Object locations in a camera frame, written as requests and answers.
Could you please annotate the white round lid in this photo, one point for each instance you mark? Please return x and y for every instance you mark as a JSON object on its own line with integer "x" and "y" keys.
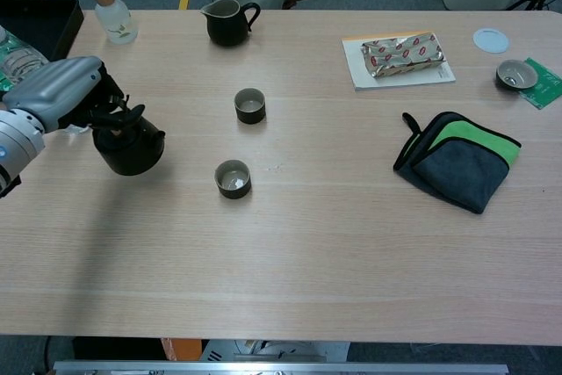
{"x": 492, "y": 40}

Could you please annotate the white robot base chassis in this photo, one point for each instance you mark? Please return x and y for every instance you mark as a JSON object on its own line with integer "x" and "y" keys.
{"x": 263, "y": 351}

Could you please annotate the grey ceramic teacup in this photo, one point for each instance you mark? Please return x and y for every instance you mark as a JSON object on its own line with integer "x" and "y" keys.
{"x": 232, "y": 192}
{"x": 250, "y": 117}

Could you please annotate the black tray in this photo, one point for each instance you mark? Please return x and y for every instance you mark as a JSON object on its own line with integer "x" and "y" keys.
{"x": 39, "y": 19}

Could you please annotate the clear plastic water bottle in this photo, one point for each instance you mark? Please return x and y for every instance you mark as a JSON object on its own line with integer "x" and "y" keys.
{"x": 17, "y": 65}

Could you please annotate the green card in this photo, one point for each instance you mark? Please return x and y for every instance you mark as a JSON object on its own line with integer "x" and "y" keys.
{"x": 546, "y": 85}

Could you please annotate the aluminium rail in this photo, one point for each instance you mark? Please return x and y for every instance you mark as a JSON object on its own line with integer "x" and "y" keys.
{"x": 281, "y": 368}

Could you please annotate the small dark ceramic bowl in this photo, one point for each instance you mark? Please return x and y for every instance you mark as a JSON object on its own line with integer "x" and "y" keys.
{"x": 518, "y": 69}

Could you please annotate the orange brown seat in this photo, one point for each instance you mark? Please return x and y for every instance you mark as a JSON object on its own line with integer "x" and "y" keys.
{"x": 184, "y": 351}

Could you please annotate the black iron teapot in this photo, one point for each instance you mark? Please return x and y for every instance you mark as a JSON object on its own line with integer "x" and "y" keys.
{"x": 131, "y": 155}

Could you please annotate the black ceramic pitcher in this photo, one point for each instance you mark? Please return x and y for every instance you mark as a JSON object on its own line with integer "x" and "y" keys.
{"x": 228, "y": 32}

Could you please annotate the folded grey green cloth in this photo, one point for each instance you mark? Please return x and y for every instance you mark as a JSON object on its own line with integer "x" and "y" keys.
{"x": 461, "y": 173}

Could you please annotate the white notebook orange edge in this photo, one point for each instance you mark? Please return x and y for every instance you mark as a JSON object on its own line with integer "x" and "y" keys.
{"x": 360, "y": 76}

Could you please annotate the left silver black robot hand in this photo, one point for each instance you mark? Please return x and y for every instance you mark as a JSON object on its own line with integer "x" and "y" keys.
{"x": 57, "y": 89}

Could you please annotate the silver foil tea package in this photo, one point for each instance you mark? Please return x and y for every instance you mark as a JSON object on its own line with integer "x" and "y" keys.
{"x": 404, "y": 56}

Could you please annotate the frosted glass bottle wooden cap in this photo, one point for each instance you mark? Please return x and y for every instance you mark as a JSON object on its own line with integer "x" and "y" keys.
{"x": 118, "y": 23}

